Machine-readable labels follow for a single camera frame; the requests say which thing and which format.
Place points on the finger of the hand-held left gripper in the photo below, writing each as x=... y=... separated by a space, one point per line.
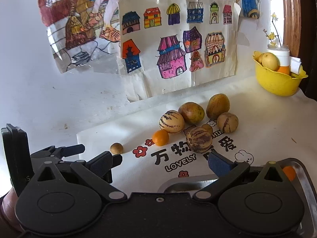
x=74 y=149
x=117 y=162

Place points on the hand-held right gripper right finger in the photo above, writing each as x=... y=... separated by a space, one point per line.
x=219 y=164

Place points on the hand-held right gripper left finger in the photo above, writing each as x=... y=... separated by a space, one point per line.
x=102 y=163

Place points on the small tan longan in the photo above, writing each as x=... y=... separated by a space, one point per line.
x=116 y=148

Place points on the large purple striped pepino melon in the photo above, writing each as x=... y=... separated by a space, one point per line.
x=199 y=140

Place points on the small orange kumquat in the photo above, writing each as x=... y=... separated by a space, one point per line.
x=160 y=138

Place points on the greenish brown round fruit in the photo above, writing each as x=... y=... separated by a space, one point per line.
x=192 y=112

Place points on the striped pale pepino melon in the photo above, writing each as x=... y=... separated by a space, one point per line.
x=172 y=121

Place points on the orange tangerine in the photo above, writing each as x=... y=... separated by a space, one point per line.
x=289 y=173

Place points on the metal tray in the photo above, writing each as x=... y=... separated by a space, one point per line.
x=305 y=178

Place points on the person's left hand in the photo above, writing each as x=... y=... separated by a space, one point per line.
x=7 y=210

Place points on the small brown round fruit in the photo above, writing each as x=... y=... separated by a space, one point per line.
x=208 y=128

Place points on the brown striped pepino melon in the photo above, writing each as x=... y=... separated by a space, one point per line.
x=227 y=122

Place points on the white printed tablecloth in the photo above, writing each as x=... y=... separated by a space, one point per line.
x=260 y=133

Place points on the yellow brown oval fruit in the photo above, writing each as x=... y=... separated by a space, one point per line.
x=218 y=105

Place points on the yellow plastic bowl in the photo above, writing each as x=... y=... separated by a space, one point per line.
x=277 y=84

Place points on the small yellow fruit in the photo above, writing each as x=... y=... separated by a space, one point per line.
x=259 y=58

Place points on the yellow pear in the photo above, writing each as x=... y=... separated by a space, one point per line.
x=270 y=61

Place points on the white and orange bottle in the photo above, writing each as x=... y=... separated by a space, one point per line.
x=283 y=59

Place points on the white paper roll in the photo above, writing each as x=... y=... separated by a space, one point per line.
x=295 y=64

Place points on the coloured houses drawing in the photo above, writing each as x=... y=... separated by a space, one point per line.
x=178 y=42

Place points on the glass jar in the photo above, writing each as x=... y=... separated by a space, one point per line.
x=278 y=47

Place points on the coloured figures drawing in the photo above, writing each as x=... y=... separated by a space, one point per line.
x=81 y=17

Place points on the yellow flower twig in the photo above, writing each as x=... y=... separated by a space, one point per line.
x=272 y=36

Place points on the wooden frame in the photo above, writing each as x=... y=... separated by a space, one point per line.
x=291 y=17

